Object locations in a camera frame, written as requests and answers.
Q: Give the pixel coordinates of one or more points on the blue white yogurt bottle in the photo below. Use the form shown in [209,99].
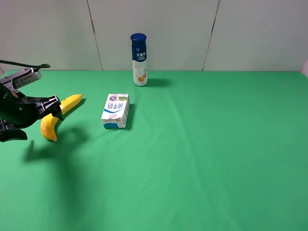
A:
[139,58]

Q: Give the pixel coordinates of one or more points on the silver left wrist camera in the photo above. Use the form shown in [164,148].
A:
[21,78]

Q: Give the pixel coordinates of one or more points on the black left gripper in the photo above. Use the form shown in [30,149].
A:
[19,111]

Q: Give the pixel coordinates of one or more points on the green tablecloth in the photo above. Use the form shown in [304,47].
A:
[201,151]

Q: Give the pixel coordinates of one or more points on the white blue milk carton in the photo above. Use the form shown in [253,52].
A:
[115,112]

